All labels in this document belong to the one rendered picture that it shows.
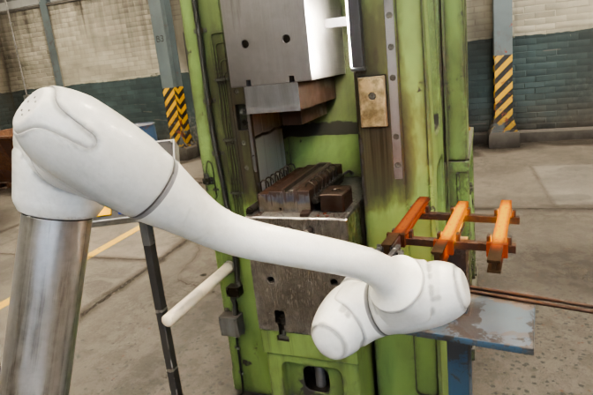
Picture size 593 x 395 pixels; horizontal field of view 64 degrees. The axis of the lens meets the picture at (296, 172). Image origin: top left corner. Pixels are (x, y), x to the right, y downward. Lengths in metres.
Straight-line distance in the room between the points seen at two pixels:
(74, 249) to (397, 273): 0.50
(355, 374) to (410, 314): 1.05
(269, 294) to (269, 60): 0.83
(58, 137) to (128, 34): 8.68
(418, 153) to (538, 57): 5.86
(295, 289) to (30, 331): 1.09
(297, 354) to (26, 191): 1.33
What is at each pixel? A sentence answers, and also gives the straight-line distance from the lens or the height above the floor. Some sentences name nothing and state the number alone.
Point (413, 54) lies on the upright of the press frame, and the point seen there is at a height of 1.41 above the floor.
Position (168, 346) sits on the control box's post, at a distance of 2.13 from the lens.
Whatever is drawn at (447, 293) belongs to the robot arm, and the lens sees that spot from 0.83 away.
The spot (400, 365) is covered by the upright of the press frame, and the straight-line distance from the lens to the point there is 2.04.
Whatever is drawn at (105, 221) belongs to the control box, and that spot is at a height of 0.95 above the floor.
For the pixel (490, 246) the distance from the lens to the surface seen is 1.21.
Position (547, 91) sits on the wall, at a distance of 7.52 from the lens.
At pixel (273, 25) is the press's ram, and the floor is 1.55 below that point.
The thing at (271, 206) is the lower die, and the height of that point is 0.93.
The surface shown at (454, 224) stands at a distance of 1.35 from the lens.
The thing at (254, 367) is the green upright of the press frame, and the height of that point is 0.14.
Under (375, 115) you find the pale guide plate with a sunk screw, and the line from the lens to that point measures 1.66.
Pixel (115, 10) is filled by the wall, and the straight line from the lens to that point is 9.43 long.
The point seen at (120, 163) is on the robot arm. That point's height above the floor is 1.33.
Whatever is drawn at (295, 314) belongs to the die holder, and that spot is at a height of 0.55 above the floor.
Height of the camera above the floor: 1.42
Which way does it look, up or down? 13 degrees down
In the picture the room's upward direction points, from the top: 6 degrees counter-clockwise
